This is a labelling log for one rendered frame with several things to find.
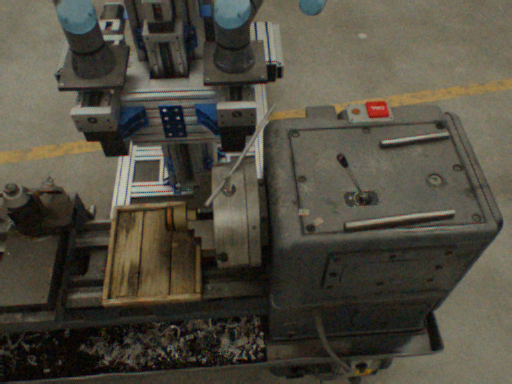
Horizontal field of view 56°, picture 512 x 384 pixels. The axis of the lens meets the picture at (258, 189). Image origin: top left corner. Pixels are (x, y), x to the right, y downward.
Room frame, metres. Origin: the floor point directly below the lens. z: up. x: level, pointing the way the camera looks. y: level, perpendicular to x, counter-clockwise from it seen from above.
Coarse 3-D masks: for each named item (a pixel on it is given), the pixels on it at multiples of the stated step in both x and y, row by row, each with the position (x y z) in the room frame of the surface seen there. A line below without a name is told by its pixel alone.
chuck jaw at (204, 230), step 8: (192, 224) 0.72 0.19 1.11; (200, 224) 0.72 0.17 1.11; (208, 224) 0.72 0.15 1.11; (192, 232) 0.70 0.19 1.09; (200, 232) 0.69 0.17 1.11; (208, 232) 0.69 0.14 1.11; (200, 240) 0.68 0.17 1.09; (208, 240) 0.66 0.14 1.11; (208, 248) 0.64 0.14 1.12; (208, 256) 0.63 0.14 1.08; (224, 256) 0.62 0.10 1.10
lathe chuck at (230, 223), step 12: (216, 168) 0.84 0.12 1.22; (228, 168) 0.83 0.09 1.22; (240, 168) 0.83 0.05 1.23; (216, 180) 0.78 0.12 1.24; (240, 180) 0.78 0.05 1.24; (240, 192) 0.74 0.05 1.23; (216, 204) 0.71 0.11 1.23; (228, 204) 0.71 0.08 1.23; (240, 204) 0.71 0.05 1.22; (216, 216) 0.68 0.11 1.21; (228, 216) 0.68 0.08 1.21; (240, 216) 0.68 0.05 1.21; (216, 228) 0.66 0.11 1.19; (228, 228) 0.66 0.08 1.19; (240, 228) 0.66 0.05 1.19; (216, 240) 0.64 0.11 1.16; (228, 240) 0.64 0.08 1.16; (240, 240) 0.64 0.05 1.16; (216, 252) 0.62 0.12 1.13; (228, 252) 0.62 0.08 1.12; (240, 252) 0.62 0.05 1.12; (228, 264) 0.62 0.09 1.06; (240, 264) 0.62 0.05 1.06
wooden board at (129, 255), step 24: (120, 216) 0.89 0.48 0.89; (144, 216) 0.90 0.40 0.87; (120, 240) 0.79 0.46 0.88; (144, 240) 0.79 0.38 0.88; (168, 240) 0.79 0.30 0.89; (192, 240) 0.79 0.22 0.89; (120, 264) 0.71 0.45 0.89; (144, 264) 0.71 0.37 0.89; (168, 264) 0.71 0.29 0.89; (192, 264) 0.71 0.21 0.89; (120, 288) 0.62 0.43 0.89; (144, 288) 0.62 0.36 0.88; (168, 288) 0.62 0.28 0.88; (192, 288) 0.62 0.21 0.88
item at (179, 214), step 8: (168, 208) 0.77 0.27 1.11; (176, 208) 0.77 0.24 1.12; (184, 208) 0.76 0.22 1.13; (168, 216) 0.75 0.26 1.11; (176, 216) 0.74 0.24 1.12; (184, 216) 0.74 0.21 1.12; (192, 216) 0.75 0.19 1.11; (168, 224) 0.73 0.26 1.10; (176, 224) 0.72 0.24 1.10; (184, 224) 0.72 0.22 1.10
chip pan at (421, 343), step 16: (352, 336) 0.59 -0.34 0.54; (400, 336) 0.59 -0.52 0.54; (416, 336) 0.59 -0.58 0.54; (272, 352) 0.53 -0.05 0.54; (288, 352) 0.53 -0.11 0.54; (304, 352) 0.53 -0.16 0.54; (320, 352) 0.53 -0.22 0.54; (336, 352) 0.53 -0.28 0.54; (352, 352) 0.53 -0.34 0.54; (368, 352) 0.53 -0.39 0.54; (384, 352) 0.53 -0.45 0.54; (400, 352) 0.53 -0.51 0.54
